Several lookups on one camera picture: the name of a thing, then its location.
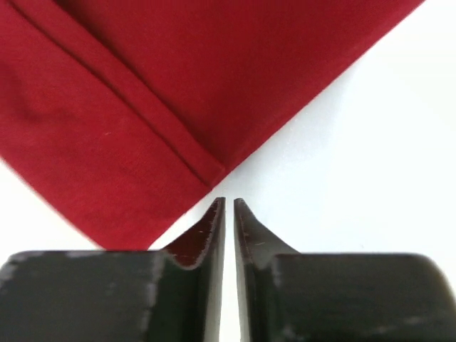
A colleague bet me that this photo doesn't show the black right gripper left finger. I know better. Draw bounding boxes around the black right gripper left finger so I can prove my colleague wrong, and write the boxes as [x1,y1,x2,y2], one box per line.
[1,197,225,342]

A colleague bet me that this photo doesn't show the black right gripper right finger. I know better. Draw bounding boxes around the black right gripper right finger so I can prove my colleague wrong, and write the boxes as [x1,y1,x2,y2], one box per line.
[234,198,455,341]

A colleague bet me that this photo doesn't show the red t shirt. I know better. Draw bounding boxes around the red t shirt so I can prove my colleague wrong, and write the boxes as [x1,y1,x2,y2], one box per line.
[1,1,419,249]

